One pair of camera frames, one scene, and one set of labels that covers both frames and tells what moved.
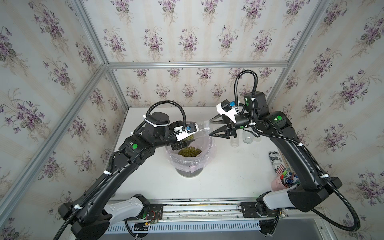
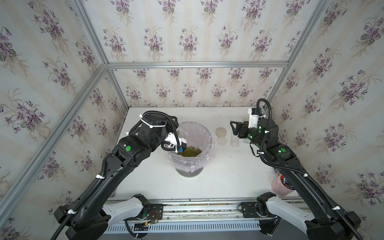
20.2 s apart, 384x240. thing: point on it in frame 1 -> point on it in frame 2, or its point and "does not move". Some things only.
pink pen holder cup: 276,184 does not move
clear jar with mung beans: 234,142 does not move
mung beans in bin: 190,151 does not move
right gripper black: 232,126 -> 241,125
